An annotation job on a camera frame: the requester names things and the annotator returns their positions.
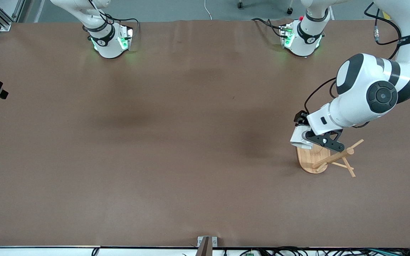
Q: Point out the grey metal camera bracket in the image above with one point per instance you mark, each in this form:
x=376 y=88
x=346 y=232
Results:
x=206 y=245

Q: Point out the white faceted cup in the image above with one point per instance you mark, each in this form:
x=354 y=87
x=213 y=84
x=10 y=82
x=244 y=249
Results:
x=299 y=138

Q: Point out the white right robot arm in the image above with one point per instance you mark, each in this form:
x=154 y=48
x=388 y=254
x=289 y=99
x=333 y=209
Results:
x=107 y=46

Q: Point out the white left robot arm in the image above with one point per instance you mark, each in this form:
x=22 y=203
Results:
x=365 y=85

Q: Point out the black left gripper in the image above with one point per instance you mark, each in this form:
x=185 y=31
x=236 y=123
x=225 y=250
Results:
x=300 y=118

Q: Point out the wooden cup rack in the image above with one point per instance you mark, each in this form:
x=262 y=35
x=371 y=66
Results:
x=310 y=161

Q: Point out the brown table cover sheet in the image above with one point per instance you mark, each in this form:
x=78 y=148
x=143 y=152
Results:
x=205 y=177

